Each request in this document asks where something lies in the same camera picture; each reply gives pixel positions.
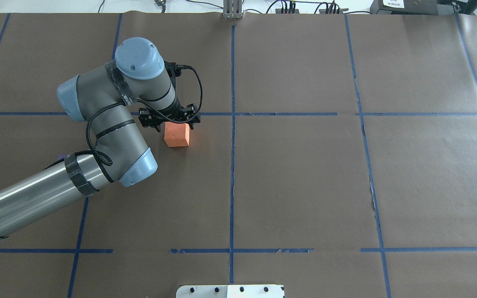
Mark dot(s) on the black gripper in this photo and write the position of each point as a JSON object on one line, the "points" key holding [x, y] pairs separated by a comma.
{"points": [[175, 115]]}

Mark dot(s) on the orange foam cube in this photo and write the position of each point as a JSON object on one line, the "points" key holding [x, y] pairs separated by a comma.
{"points": [[177, 135]]}

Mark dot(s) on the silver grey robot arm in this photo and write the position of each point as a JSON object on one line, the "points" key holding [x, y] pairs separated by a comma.
{"points": [[47, 163]]}

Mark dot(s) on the black equipment box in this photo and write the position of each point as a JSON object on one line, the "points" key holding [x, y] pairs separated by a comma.
{"points": [[423, 7]]}

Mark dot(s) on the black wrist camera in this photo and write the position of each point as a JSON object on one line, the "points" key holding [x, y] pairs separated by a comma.
{"points": [[174, 70]]}

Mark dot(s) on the aluminium frame post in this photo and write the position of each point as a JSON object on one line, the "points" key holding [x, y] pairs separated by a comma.
{"points": [[232, 9]]}

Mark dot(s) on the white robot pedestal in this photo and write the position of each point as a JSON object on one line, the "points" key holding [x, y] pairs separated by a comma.
{"points": [[231, 291]]}

